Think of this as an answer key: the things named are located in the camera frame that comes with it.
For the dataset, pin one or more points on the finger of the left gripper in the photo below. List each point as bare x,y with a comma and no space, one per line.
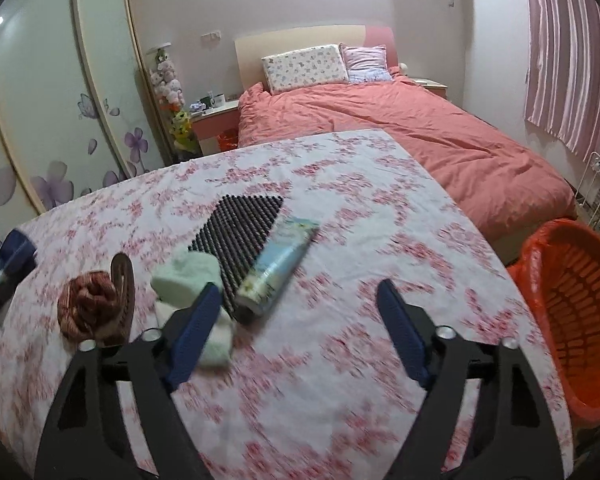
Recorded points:
17,259

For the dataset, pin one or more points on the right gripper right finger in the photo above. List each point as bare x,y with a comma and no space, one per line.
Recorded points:
512,434

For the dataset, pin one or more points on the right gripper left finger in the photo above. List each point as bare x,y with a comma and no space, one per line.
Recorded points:
84,436

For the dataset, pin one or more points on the brown knit scrunchie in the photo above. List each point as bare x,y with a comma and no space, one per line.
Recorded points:
86,304

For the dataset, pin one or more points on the light green sock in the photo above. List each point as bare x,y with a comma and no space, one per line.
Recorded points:
177,283

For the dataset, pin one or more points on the black dotted mat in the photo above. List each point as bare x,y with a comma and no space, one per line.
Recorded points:
235,234

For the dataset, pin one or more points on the blue floral tube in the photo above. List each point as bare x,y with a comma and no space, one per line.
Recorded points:
265,281

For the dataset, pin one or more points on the floral sliding wardrobe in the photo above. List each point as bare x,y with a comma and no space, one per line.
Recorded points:
75,109

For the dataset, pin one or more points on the orange plastic laundry basket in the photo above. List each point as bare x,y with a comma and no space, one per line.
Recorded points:
558,274

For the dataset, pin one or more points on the floral pink white tablecloth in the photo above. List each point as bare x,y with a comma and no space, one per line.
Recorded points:
314,388

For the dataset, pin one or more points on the hanging plush toy stack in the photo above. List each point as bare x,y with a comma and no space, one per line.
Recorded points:
171,101

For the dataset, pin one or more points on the pink white nightstand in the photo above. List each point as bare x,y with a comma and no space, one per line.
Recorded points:
213,122

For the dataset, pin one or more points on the small orange bin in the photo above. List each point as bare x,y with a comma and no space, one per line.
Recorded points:
228,140

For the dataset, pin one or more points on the white mug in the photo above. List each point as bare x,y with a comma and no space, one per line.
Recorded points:
218,100

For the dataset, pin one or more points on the coral pink duvet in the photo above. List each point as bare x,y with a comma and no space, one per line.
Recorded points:
502,186

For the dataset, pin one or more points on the floral white pillow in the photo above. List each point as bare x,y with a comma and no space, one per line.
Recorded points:
304,68

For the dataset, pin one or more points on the far bedside table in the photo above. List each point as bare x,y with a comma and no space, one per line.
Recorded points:
432,86

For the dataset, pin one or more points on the pink striped curtain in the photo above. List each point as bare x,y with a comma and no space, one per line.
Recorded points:
563,84

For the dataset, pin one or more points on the pink striped pillow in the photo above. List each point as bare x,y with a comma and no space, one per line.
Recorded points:
366,64

